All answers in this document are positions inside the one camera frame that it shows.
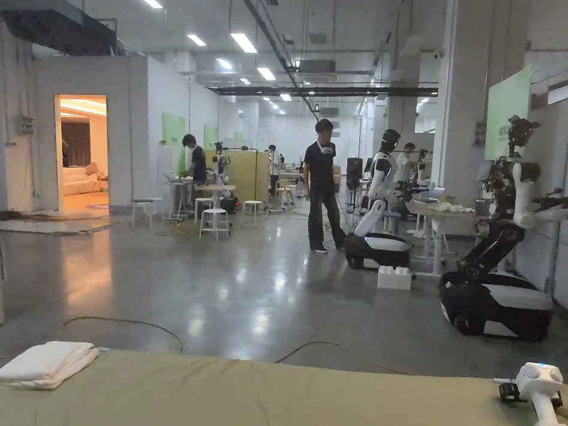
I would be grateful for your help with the pale wooden cabinet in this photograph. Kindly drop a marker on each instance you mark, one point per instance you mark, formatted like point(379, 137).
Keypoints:
point(248, 174)

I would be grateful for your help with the small white robot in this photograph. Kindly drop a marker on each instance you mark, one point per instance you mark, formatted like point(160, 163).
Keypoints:
point(223, 170)

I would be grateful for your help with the white humanoid wheeled robot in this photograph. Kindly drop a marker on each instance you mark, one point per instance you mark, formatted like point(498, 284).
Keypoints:
point(381, 180)

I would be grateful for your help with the white block on floor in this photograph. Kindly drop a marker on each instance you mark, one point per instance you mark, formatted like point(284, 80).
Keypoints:
point(394, 278)

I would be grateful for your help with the white desk with clutter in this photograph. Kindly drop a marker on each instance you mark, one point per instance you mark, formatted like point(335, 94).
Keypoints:
point(440, 210)

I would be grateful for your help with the bed with beige sheet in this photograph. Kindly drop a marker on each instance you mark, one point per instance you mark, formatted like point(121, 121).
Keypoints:
point(262, 404)

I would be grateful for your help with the cream sofa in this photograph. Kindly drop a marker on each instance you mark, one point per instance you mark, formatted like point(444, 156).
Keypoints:
point(80, 176)

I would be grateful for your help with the black wheeled robot with arms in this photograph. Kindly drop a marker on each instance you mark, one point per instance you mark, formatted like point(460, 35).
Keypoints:
point(500, 298)

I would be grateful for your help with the folded white cloth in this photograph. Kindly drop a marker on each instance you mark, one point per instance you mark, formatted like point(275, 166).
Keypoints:
point(43, 364)

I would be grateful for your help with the spare white hand-held gripper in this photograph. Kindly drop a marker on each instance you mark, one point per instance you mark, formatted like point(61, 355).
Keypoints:
point(540, 387)

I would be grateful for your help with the green wall board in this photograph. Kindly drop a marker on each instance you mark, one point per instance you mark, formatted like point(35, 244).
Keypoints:
point(507, 111)

